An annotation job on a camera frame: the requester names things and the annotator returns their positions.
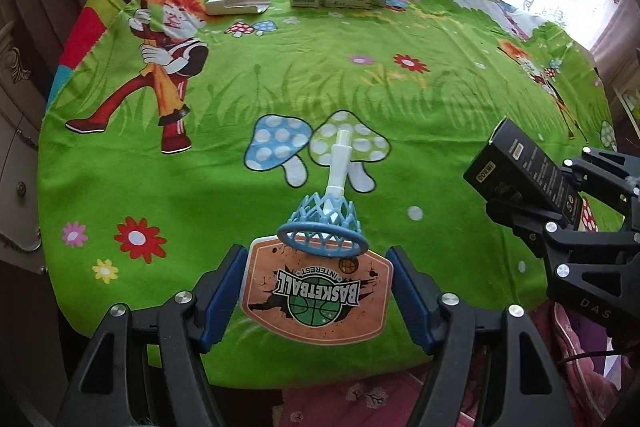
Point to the colourful cartoon tablecloth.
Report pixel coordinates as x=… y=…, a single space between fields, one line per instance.
x=181 y=134

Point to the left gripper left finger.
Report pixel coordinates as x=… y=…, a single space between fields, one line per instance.
x=144 y=367

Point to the toy basketball hoop backboard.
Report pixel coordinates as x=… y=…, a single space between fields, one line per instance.
x=316 y=281

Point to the ornate cream cabinet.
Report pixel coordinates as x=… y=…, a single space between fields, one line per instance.
x=20 y=166

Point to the white open box tray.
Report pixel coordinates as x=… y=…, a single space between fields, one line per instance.
x=236 y=7

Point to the black tall product box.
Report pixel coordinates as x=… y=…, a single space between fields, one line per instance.
x=514 y=170

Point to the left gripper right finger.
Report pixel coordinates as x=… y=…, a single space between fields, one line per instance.
x=520 y=385

